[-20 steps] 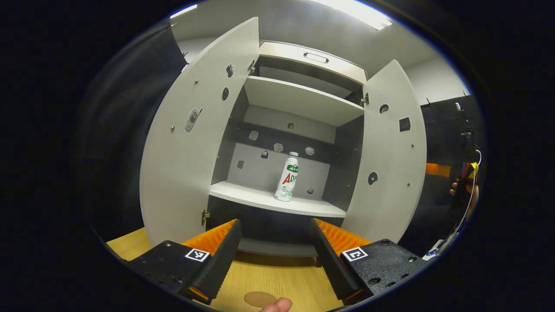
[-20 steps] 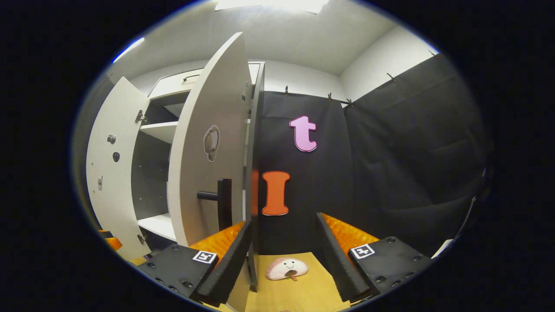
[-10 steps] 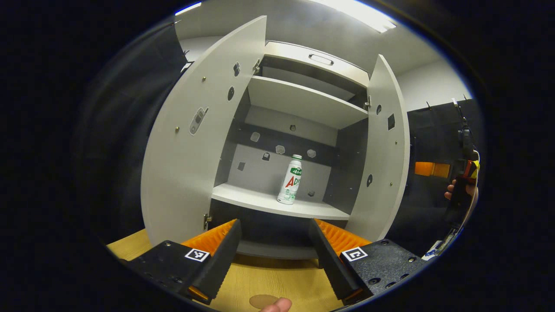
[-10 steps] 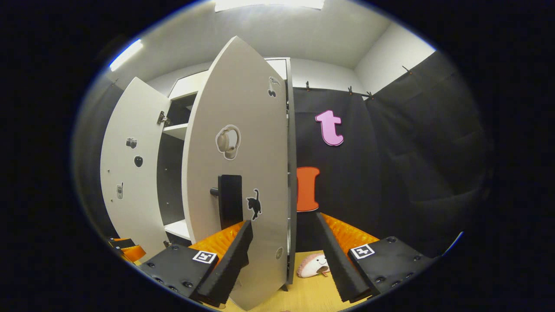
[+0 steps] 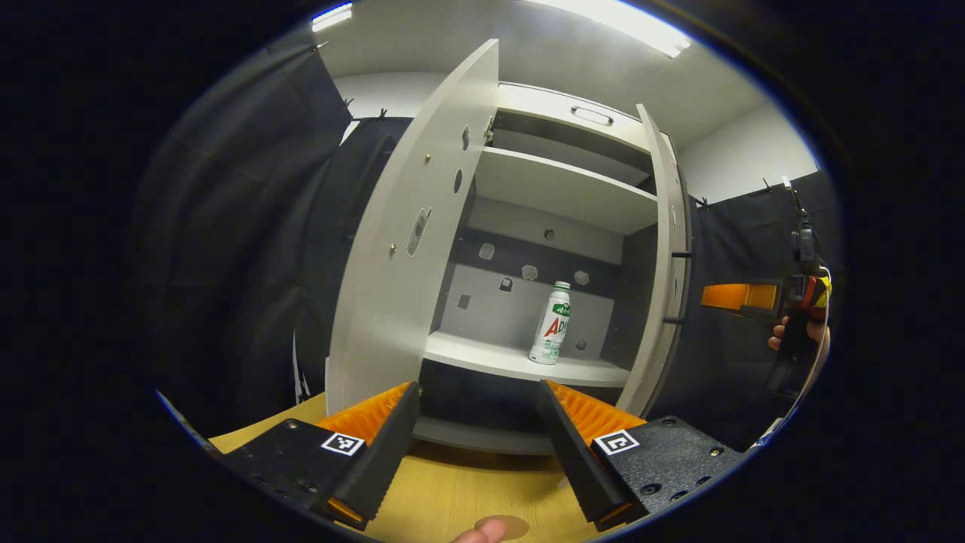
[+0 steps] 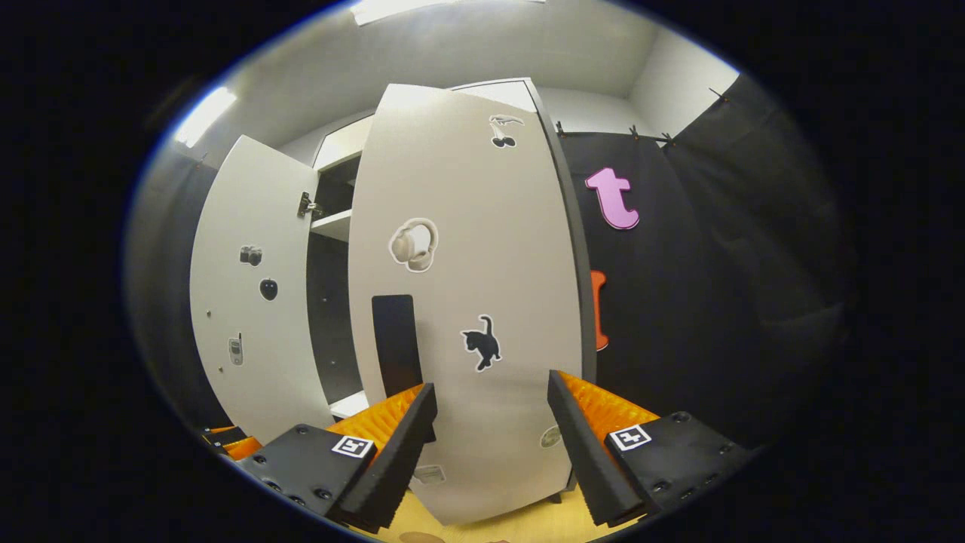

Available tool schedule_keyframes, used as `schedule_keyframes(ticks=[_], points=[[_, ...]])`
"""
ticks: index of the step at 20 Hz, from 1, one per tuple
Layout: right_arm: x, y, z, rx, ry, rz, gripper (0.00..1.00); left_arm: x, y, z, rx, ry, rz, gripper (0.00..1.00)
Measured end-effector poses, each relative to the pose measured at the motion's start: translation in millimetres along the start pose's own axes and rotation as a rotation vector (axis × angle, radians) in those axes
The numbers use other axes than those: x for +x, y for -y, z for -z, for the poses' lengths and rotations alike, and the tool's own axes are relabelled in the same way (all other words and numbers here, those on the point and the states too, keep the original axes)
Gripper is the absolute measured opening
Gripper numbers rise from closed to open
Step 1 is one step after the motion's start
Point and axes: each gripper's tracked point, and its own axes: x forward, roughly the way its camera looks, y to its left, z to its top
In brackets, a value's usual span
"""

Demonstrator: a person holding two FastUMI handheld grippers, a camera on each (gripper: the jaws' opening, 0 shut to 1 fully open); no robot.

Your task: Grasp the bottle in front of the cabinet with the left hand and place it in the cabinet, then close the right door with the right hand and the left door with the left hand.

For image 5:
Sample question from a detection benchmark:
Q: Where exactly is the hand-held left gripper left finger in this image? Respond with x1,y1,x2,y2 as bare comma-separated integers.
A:
219,382,421,530

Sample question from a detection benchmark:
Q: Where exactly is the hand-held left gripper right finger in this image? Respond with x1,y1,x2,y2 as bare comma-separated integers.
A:
537,379,755,531

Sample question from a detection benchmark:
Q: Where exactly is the white cabinet door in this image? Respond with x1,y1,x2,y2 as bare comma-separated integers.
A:
617,104,694,417
326,39,500,419

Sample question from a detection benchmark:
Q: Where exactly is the white plastic bottle green label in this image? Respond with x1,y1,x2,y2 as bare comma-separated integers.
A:
528,281,572,366

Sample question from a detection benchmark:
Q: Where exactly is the round brown coaster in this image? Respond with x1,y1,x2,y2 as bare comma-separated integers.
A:
475,515,531,541

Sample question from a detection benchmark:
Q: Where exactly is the white blue object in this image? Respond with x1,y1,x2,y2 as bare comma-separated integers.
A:
752,417,786,451

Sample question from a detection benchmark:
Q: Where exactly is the white cabinet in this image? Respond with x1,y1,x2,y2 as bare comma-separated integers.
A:
411,81,694,457

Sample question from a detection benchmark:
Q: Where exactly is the black backdrop cloth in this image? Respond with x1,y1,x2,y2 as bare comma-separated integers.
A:
132,26,845,453

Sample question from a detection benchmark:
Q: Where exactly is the ceiling light panel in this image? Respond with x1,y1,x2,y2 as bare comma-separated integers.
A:
313,2,354,32
528,0,692,59

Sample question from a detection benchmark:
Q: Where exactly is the black right door handle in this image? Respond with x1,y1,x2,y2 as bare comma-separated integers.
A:
662,249,696,327

